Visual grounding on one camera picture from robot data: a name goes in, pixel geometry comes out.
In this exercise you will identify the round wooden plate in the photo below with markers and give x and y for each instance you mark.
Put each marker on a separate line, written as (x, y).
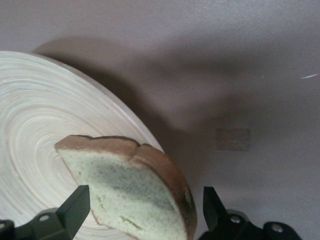
(37, 105)

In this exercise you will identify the slice of bread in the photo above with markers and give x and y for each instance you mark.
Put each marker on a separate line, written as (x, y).
(135, 185)

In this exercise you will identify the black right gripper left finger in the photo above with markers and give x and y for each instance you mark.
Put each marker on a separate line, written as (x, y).
(72, 212)

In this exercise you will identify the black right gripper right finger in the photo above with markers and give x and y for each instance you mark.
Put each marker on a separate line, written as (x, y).
(215, 215)

